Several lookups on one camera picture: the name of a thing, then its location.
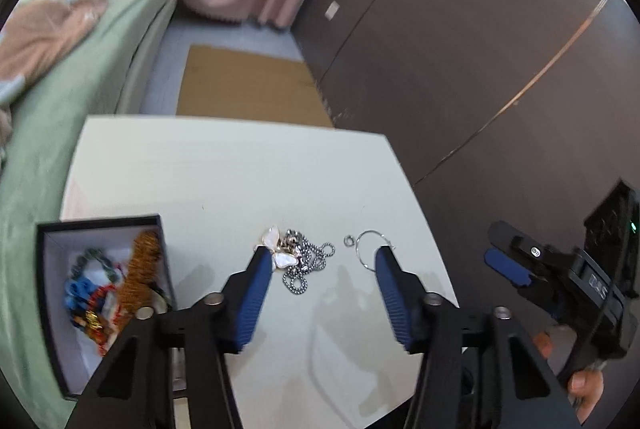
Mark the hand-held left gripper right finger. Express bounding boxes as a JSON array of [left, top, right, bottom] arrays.
[[374, 245, 583, 429]]

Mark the red bead bracelet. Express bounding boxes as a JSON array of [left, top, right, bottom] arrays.
[[85, 284, 126, 355]]

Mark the person's right hand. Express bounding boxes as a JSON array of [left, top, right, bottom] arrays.
[[531, 329, 608, 425]]

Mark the white butterfly pendant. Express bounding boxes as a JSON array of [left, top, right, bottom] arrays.
[[260, 225, 300, 270]]

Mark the black jewelry box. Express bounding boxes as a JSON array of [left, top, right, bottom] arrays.
[[35, 214, 178, 400]]

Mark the white low table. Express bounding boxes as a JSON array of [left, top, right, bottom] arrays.
[[60, 115, 461, 429]]

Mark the bed with green sheet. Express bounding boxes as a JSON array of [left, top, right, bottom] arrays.
[[0, 0, 188, 429]]

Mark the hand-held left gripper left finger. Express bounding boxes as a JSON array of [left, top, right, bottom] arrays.
[[65, 246, 275, 429]]

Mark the silver ball chain necklace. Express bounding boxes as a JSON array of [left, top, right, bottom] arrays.
[[282, 231, 336, 296]]

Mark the blue bead bracelet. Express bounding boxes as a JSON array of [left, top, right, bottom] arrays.
[[64, 278, 98, 310]]

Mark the pink floral blanket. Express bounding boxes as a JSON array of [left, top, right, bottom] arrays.
[[0, 0, 110, 150]]

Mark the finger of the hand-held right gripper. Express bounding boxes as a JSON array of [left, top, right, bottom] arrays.
[[487, 220, 553, 267], [483, 248, 557, 310]]

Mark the silver hoop earring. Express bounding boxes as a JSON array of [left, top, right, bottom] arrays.
[[355, 229, 396, 271]]

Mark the brown seed bead bracelet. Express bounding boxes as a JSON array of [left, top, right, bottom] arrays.
[[117, 230, 163, 315]]

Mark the grey stone bead bracelet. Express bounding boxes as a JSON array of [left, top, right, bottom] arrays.
[[70, 248, 126, 282]]

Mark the flat cardboard sheet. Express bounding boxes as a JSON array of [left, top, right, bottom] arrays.
[[175, 44, 335, 128]]

